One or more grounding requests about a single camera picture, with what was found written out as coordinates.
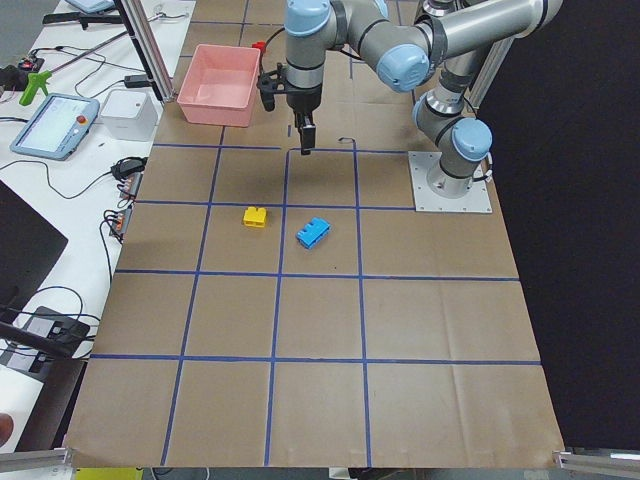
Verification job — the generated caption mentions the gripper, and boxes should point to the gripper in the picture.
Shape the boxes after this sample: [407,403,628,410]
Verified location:
[286,84,321,154]

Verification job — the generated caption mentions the blue toy block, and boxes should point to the blue toy block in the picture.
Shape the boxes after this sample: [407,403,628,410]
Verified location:
[296,217,331,249]

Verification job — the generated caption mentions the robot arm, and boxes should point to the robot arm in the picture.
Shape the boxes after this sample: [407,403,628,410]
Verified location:
[282,0,562,199]

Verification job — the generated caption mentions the pink plastic box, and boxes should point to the pink plastic box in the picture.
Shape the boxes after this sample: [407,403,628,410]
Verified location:
[178,44,260,128]

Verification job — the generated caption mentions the white cube box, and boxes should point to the white cube box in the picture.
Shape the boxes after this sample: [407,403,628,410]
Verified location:
[100,89,158,142]

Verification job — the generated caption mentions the red toy block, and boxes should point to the red toy block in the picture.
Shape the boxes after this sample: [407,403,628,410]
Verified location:
[251,41,266,53]

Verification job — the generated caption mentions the yellow toy block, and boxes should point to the yellow toy block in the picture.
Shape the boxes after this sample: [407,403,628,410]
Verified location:
[242,206,268,228]

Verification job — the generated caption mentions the black power adapter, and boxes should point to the black power adapter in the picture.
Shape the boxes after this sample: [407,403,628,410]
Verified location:
[123,74,150,89]

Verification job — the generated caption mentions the teach pendant tablet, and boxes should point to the teach pendant tablet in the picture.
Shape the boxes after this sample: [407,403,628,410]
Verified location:
[10,94,100,161]

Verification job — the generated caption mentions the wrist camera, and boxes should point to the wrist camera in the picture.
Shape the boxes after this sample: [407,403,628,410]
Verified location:
[257,63,286,112]

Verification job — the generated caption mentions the aluminium frame post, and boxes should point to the aluminium frame post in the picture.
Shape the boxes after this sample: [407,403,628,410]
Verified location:
[114,0,177,103]

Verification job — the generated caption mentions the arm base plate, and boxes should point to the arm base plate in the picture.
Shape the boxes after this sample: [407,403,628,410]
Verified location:
[408,151,493,214]

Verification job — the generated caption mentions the green handled grabber tool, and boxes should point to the green handled grabber tool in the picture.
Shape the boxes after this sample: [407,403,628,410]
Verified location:
[19,31,128,106]

